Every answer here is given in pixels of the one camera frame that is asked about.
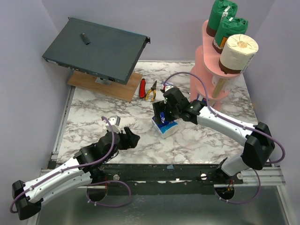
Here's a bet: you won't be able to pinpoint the wooden board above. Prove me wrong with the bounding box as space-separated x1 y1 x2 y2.
67 71 143 102

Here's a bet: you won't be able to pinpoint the pink three-tier shelf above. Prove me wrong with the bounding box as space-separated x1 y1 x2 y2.
191 21 240 110

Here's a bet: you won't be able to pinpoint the blue handled screwdriver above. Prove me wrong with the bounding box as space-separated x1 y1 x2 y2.
161 81 190 95

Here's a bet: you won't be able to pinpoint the blue Tempo roll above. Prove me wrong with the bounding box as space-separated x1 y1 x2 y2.
196 94 207 104

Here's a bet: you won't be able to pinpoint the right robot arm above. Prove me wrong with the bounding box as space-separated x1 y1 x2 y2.
152 87 275 184

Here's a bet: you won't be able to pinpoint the black metal base rail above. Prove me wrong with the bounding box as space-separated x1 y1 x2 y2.
91 164 243 195

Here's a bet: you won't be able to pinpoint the small black connector strip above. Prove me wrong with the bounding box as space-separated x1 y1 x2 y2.
80 33 90 45

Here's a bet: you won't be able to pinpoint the dark grey network switch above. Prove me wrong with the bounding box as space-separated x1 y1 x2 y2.
42 17 150 84

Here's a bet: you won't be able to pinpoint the red handled cutter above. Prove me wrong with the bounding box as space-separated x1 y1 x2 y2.
139 78 146 98

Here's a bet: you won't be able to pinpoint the yellow handled pliers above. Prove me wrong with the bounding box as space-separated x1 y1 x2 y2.
145 81 157 102

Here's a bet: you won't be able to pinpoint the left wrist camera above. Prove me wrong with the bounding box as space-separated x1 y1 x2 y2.
105 115 121 133

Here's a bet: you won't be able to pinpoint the white floral paper towel roll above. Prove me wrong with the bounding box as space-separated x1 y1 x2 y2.
212 76 232 92

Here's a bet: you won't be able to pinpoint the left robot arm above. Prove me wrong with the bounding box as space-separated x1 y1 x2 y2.
10 127 140 220

